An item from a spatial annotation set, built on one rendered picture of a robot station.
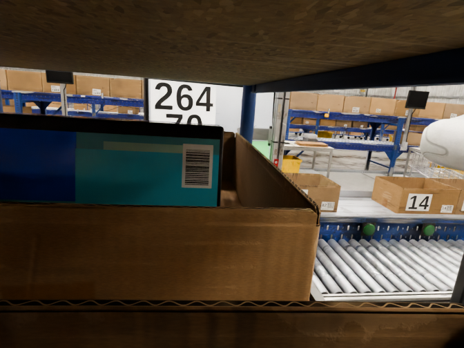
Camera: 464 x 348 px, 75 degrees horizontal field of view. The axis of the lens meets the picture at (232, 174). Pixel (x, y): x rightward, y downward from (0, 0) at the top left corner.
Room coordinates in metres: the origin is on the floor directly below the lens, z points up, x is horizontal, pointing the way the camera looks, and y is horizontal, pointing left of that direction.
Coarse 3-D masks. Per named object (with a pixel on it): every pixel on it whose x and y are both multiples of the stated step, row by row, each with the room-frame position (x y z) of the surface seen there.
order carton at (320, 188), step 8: (288, 176) 1.95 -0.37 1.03; (296, 176) 1.96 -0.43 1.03; (304, 176) 1.97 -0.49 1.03; (312, 176) 1.97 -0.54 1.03; (320, 176) 1.97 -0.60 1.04; (304, 184) 1.97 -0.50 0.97; (312, 184) 1.97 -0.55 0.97; (320, 184) 1.96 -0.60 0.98; (328, 184) 1.85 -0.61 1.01; (336, 184) 1.75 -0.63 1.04; (312, 192) 1.67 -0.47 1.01; (320, 192) 1.68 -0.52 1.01; (328, 192) 1.69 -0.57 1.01; (336, 192) 1.69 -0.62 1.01; (320, 200) 1.68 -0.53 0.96; (328, 200) 1.69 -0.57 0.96; (336, 200) 1.69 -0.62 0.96; (320, 208) 1.68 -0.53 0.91; (336, 208) 1.70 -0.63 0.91
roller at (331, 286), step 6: (318, 264) 1.32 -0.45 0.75; (318, 270) 1.28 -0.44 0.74; (324, 270) 1.27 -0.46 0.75; (318, 276) 1.26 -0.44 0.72; (324, 276) 1.23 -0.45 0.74; (330, 276) 1.23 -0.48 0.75; (324, 282) 1.20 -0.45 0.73; (330, 282) 1.18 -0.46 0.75; (330, 288) 1.15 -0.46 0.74; (336, 288) 1.14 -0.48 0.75
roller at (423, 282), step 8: (376, 248) 1.58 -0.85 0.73; (384, 248) 1.55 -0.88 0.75; (392, 256) 1.46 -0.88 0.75; (400, 264) 1.39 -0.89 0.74; (408, 272) 1.33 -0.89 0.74; (416, 272) 1.31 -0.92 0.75; (416, 280) 1.27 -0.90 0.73; (424, 280) 1.24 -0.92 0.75; (424, 288) 1.22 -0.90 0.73; (432, 288) 1.19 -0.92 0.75
